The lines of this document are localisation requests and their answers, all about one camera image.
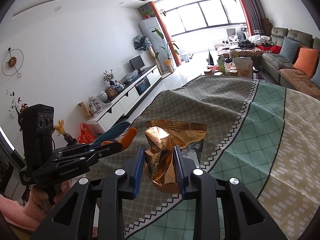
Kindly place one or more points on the white black tv cabinet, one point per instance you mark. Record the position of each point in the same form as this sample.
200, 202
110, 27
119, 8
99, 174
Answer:
124, 103

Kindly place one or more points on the orange grey curtain right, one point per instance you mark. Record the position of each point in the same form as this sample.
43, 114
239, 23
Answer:
253, 14

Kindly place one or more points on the gold foil wrapper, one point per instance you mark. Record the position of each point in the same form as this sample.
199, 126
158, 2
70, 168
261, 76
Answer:
163, 136

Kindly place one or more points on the small black monitor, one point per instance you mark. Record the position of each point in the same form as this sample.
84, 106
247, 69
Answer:
137, 63

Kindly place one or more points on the orange cushion far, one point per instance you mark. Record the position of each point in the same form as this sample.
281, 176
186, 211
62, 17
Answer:
307, 60

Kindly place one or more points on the blue grey cushion far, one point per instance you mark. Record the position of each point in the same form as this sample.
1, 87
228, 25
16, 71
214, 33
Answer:
289, 49

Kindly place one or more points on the left hand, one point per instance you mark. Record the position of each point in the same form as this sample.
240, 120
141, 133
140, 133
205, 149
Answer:
48, 198

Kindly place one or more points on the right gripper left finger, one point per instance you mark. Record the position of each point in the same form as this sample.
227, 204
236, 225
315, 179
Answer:
94, 209

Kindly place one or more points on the tall green houseplant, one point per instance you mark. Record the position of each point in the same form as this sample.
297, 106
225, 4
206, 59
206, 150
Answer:
167, 51

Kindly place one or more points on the cluttered coffee table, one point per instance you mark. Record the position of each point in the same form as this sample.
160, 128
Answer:
234, 65

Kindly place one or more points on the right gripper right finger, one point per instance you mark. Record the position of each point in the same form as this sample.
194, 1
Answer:
243, 216

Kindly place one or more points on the orange grey curtain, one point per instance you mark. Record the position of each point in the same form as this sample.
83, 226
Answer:
150, 6
253, 14

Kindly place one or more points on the orange grey curtain left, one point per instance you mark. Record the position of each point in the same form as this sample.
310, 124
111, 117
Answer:
150, 6

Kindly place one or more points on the orange plastic bag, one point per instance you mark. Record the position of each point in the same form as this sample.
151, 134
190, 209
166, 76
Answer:
86, 135

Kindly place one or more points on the white standing air conditioner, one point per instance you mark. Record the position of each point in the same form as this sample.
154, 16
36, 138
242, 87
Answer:
147, 27

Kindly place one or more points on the round wall clock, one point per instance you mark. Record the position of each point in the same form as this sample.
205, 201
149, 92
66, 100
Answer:
12, 62

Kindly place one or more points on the dark green sectional sofa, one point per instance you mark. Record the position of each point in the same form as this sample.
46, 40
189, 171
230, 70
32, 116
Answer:
272, 62

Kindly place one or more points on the white office chair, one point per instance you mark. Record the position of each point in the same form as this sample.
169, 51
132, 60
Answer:
232, 36

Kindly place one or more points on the blue grey cushion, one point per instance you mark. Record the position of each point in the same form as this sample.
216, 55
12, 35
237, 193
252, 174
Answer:
316, 78
289, 49

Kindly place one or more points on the brown sofa blanket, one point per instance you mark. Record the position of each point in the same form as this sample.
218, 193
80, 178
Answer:
297, 80

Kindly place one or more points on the pink sleeve left forearm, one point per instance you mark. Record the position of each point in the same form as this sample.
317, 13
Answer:
26, 217

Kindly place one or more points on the blue grey cushion near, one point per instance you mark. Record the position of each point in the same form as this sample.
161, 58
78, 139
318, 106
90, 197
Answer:
316, 78

